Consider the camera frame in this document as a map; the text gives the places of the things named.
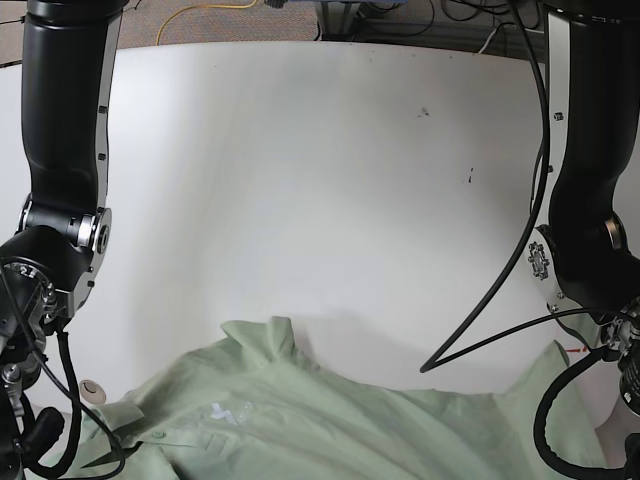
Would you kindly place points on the left table cable grommet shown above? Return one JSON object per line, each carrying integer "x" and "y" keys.
{"x": 92, "y": 392}

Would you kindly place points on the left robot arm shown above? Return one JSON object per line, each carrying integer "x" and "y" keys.
{"x": 579, "y": 249}

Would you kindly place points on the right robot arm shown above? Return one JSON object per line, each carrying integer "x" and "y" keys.
{"x": 49, "y": 266}

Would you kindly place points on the green t-shirt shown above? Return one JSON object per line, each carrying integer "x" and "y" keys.
{"x": 254, "y": 406}

